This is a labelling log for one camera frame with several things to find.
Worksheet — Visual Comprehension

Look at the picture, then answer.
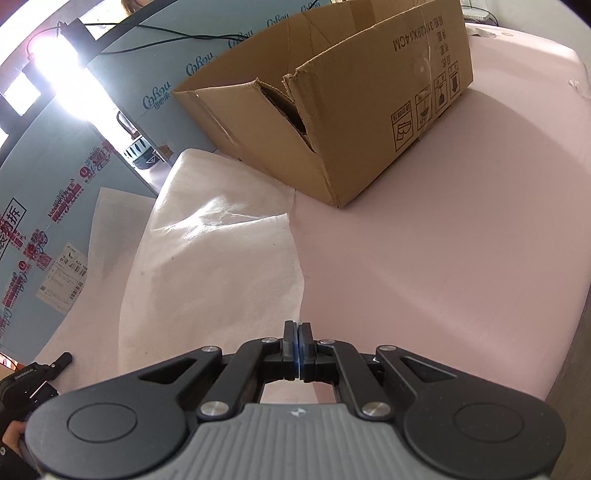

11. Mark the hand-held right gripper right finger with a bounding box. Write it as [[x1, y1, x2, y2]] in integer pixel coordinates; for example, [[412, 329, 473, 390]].
[[300, 320, 465, 422]]

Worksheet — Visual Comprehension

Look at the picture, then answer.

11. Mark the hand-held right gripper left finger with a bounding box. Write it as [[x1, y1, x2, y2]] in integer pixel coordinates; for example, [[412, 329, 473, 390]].
[[134, 320, 301, 422]]

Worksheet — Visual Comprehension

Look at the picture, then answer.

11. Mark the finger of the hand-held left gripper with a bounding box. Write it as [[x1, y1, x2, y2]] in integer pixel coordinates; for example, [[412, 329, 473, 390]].
[[43, 352, 74, 380]]

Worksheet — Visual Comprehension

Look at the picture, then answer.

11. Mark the white non-woven shopping bag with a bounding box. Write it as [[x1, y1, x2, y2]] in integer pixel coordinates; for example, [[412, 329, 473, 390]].
[[32, 148, 306, 376]]

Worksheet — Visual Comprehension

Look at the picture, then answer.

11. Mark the brown cardboard box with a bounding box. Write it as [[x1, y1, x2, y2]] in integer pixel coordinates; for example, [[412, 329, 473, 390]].
[[172, 0, 475, 209]]

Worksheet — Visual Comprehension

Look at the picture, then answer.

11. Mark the person's left hand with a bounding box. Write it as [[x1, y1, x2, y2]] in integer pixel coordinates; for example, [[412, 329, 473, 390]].
[[0, 419, 27, 457]]

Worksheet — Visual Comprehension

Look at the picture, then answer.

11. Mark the light blue box with label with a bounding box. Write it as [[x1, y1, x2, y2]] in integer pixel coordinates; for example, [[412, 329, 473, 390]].
[[0, 111, 160, 356]]

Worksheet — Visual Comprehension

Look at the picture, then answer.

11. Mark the black and white cup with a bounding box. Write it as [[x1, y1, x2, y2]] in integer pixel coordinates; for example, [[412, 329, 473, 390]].
[[122, 136, 163, 170]]

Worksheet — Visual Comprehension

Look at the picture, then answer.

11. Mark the bright studio light panel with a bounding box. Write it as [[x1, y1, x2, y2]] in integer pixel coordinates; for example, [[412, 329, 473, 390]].
[[0, 18, 123, 139]]

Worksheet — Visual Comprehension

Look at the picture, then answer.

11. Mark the light blue printed cardboard box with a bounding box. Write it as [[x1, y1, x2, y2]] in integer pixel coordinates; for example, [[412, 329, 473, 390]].
[[83, 0, 324, 160]]

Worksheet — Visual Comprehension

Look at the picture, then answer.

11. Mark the black cable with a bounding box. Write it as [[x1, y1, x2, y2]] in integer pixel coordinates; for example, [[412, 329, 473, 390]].
[[55, 19, 262, 56]]

